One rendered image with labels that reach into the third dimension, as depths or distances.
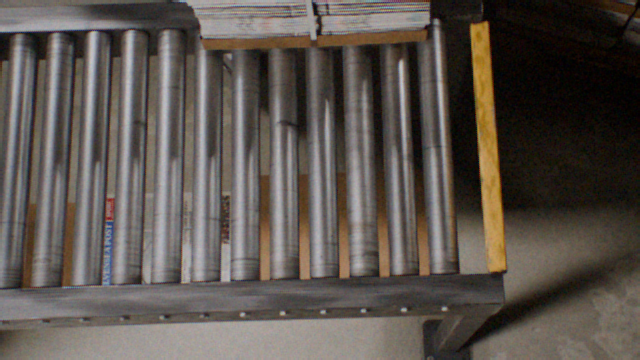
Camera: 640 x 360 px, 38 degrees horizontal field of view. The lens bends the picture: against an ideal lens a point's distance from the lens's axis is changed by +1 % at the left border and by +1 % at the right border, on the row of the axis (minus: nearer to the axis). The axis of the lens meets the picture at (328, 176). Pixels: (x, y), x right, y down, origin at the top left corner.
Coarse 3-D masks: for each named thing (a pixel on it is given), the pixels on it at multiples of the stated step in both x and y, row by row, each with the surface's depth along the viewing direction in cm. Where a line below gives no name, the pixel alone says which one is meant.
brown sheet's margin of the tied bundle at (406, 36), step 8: (384, 32) 152; (392, 32) 152; (400, 32) 152; (408, 32) 152; (416, 32) 152; (424, 32) 152; (336, 40) 154; (344, 40) 155; (352, 40) 155; (360, 40) 155; (368, 40) 155; (376, 40) 155; (384, 40) 155; (392, 40) 155; (400, 40) 155; (408, 40) 155; (416, 40) 155; (424, 40) 155
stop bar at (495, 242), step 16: (480, 32) 155; (480, 48) 154; (480, 64) 153; (480, 80) 152; (480, 96) 152; (480, 112) 151; (480, 128) 150; (480, 144) 149; (496, 144) 149; (480, 160) 149; (496, 160) 148; (480, 176) 149; (496, 176) 148; (496, 192) 147; (496, 208) 146; (496, 224) 145; (496, 240) 145; (496, 256) 144; (496, 272) 143
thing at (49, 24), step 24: (432, 0) 159; (456, 0) 159; (480, 0) 159; (0, 24) 161; (24, 24) 161; (48, 24) 161; (72, 24) 161; (96, 24) 161; (120, 24) 160; (144, 24) 160; (168, 24) 160; (192, 24) 160; (456, 24) 161; (120, 48) 168; (192, 48) 168; (264, 48) 169; (336, 48) 170
